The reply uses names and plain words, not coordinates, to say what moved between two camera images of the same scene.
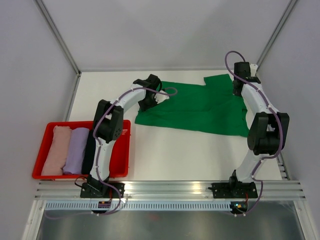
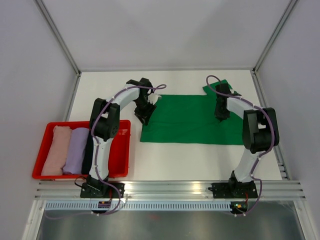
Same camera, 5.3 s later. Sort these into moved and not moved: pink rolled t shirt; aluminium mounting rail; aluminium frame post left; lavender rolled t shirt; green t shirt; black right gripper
Moved: black right gripper; green t shirt
Not moved: aluminium frame post left; pink rolled t shirt; aluminium mounting rail; lavender rolled t shirt
